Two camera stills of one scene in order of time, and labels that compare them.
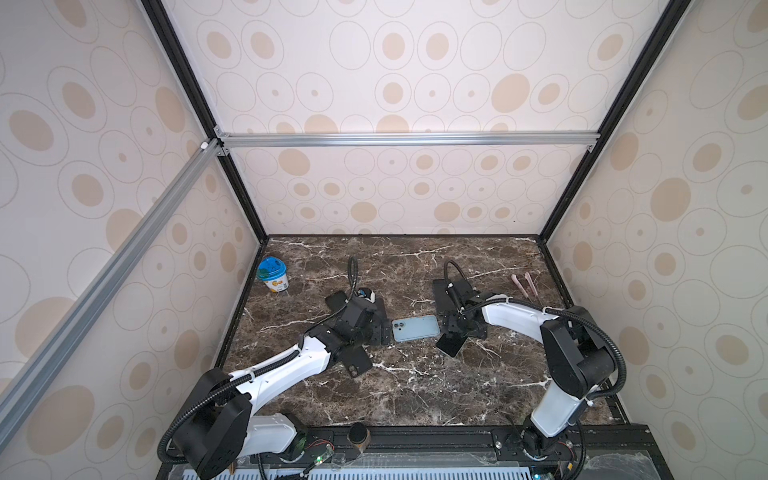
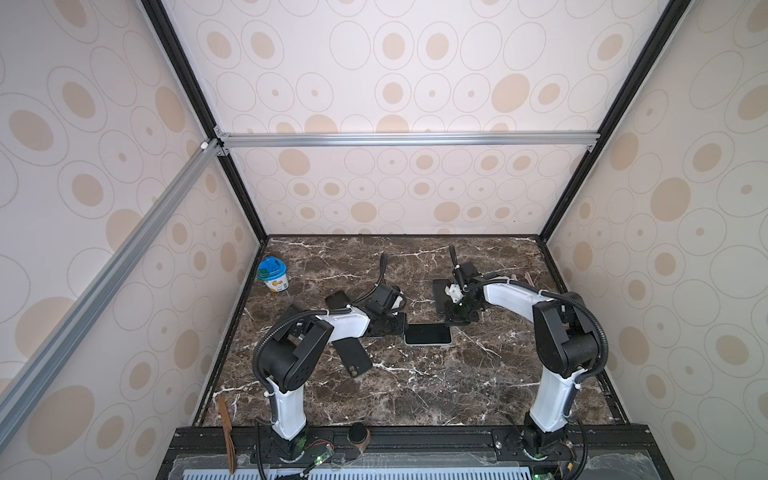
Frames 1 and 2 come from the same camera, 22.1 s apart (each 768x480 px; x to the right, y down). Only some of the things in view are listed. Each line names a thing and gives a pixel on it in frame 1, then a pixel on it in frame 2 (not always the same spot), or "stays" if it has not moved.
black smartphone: [415, 327] to [426, 345]
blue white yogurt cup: [272, 271] stays
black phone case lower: [356, 359] stays
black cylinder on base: [359, 435] stays
